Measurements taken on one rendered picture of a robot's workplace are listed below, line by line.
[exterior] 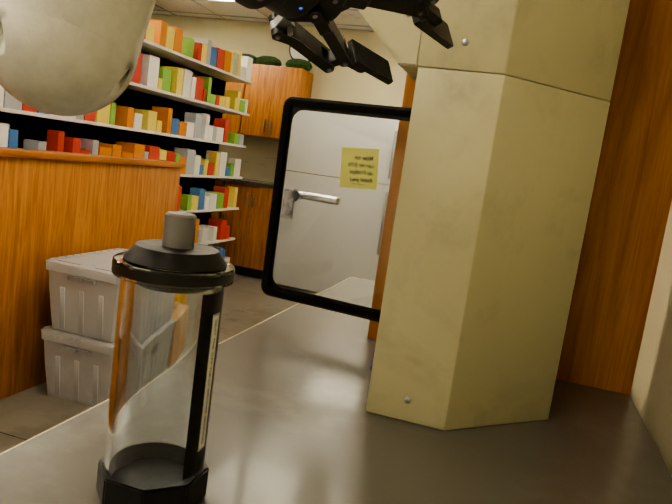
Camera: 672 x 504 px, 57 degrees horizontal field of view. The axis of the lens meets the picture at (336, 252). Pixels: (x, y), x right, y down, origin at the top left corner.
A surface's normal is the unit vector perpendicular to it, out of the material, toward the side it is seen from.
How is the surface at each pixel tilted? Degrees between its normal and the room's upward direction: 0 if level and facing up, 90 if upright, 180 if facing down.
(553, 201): 90
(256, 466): 0
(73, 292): 95
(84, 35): 100
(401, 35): 90
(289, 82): 90
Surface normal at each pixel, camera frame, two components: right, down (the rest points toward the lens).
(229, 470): 0.14, -0.98
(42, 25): 0.18, 0.22
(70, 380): -0.28, 0.19
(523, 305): 0.47, 0.18
